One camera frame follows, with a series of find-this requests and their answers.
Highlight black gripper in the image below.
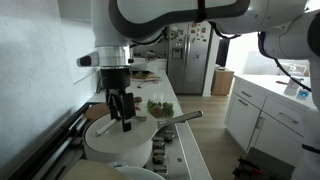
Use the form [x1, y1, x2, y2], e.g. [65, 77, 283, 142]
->
[100, 68, 135, 132]

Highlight cream white pot lid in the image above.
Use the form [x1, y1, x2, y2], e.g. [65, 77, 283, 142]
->
[84, 114, 157, 153]

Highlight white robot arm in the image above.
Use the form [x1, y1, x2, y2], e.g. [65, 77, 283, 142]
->
[77, 0, 320, 180]

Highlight chopping board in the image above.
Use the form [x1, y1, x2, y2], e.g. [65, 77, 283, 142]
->
[134, 96, 175, 118]

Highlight brown potato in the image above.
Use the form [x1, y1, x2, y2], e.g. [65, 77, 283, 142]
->
[134, 97, 143, 103]

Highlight green vegetables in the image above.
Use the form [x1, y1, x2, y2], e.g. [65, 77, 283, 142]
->
[147, 100, 174, 118]

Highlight cream white saucepan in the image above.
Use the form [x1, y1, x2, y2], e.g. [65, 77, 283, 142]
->
[83, 111, 203, 167]

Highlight stainless steel refrigerator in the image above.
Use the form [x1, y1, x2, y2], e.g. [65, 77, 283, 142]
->
[167, 22, 212, 95]

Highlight black gas cooktop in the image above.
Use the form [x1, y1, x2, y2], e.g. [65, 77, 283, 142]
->
[7, 102, 184, 180]

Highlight wooden side cabinet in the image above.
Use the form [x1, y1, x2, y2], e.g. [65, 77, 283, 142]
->
[211, 69, 234, 96]

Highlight white kitchen island cabinets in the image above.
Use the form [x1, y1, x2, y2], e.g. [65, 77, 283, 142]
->
[225, 75, 315, 165]

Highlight black power cable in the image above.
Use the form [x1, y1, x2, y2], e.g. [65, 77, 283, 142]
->
[136, 76, 163, 89]

